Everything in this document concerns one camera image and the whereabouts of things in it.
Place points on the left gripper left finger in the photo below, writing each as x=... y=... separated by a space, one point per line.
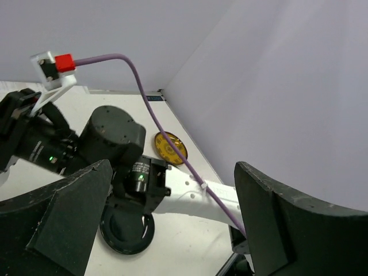
x=51 y=230

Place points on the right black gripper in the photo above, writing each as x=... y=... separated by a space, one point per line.
x=44 y=139

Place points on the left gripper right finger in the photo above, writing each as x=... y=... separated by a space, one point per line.
x=292 y=233

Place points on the plain black plate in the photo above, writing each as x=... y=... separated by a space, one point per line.
x=126 y=233

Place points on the yellow patterned plate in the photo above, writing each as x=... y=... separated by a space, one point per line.
x=165 y=150

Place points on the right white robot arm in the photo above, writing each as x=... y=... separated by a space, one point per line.
x=146 y=185

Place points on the dark label on table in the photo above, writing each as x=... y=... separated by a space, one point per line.
x=155 y=98

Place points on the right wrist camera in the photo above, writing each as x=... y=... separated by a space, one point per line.
x=57 y=75

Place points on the aluminium frame rail right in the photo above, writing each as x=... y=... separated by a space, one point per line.
x=192 y=245

